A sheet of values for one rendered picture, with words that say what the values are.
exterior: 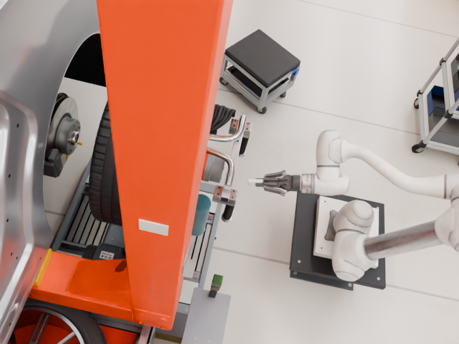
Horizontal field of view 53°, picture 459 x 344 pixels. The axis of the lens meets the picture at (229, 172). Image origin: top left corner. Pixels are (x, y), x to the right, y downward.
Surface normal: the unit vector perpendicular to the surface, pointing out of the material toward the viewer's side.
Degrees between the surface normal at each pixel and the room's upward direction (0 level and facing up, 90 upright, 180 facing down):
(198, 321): 0
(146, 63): 90
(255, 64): 0
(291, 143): 0
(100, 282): 36
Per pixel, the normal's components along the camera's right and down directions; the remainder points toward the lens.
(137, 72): -0.18, 0.82
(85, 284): -0.46, -0.56
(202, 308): 0.15, -0.53
